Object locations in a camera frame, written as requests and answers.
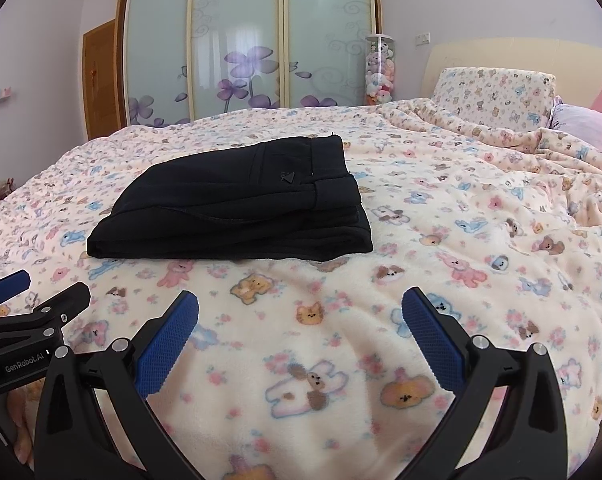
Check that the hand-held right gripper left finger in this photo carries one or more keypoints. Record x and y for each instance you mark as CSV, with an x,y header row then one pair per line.
x,y
167,340

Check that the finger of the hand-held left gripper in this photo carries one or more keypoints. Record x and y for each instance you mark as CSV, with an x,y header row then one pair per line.
x,y
56,305
11,282

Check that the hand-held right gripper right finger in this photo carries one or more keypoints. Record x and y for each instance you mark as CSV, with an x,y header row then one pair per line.
x,y
433,335

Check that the black pants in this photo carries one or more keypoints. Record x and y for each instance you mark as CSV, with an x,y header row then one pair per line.
x,y
241,210

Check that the person's left hand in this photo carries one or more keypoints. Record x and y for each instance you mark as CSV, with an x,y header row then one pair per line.
x,y
23,415

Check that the bear print fleece blanket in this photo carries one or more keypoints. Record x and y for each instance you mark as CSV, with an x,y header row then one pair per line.
x,y
331,320

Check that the wooden door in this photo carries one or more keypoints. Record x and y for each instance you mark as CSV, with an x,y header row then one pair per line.
x,y
101,85

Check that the bear print pillow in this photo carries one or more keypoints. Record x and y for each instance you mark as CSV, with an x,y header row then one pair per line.
x,y
491,92

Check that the lilac pillow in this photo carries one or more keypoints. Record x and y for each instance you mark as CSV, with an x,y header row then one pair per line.
x,y
586,122

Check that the clear cylinder of plush toys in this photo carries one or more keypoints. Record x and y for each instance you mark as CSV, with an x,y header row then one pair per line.
x,y
379,70

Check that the cream and pink headboard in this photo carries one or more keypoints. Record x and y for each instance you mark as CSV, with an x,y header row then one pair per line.
x,y
506,57

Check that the floral glass sliding wardrobe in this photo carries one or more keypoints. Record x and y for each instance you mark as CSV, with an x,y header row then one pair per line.
x,y
236,35

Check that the white wall switch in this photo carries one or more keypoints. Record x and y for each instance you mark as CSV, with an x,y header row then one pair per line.
x,y
423,38

